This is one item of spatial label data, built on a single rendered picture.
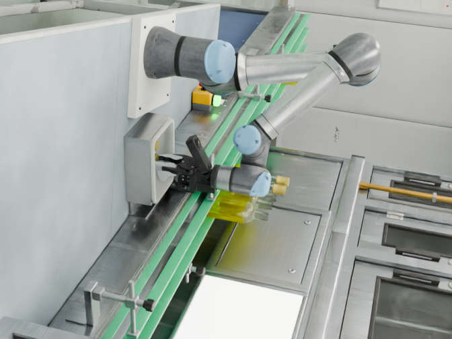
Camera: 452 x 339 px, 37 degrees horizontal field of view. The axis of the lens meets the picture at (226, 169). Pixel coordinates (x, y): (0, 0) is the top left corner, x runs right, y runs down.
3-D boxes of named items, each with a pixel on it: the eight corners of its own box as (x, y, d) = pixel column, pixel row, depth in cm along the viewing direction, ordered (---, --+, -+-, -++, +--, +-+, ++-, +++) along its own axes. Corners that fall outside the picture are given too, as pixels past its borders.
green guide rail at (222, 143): (194, 168, 216) (217, 173, 215) (194, 165, 216) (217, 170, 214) (296, 14, 362) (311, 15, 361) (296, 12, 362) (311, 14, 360)
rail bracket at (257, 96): (236, 99, 262) (270, 103, 259) (237, 81, 258) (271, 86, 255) (239, 95, 265) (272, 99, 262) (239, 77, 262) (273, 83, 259)
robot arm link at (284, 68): (191, 48, 198) (381, 32, 187) (203, 62, 212) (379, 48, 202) (192, 87, 196) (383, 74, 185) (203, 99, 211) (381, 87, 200)
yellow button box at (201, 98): (190, 109, 248) (210, 111, 247) (191, 90, 245) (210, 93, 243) (196, 101, 254) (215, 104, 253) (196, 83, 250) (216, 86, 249)
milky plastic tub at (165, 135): (128, 202, 201) (155, 207, 199) (124, 136, 189) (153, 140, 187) (149, 174, 215) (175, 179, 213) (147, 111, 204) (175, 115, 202)
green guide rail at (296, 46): (193, 187, 220) (216, 192, 218) (193, 185, 220) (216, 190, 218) (295, 27, 366) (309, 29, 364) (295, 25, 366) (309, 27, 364)
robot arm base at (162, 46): (144, 31, 184) (177, 35, 182) (163, 21, 197) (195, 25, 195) (142, 84, 190) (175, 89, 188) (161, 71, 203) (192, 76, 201)
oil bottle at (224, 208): (189, 214, 222) (251, 226, 217) (189, 200, 219) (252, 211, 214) (194, 204, 227) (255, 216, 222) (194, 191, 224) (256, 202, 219)
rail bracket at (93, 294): (65, 325, 165) (151, 346, 160) (59, 272, 157) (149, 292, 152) (74, 313, 169) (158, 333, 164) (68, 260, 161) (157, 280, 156)
